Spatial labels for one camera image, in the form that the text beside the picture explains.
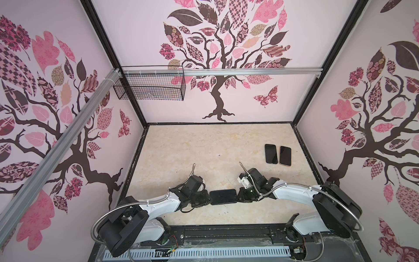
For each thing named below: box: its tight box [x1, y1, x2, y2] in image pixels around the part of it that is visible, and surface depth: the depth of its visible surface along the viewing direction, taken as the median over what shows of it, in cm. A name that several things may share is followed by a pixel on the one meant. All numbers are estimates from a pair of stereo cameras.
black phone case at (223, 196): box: [209, 188, 238, 206], surface depth 86 cm
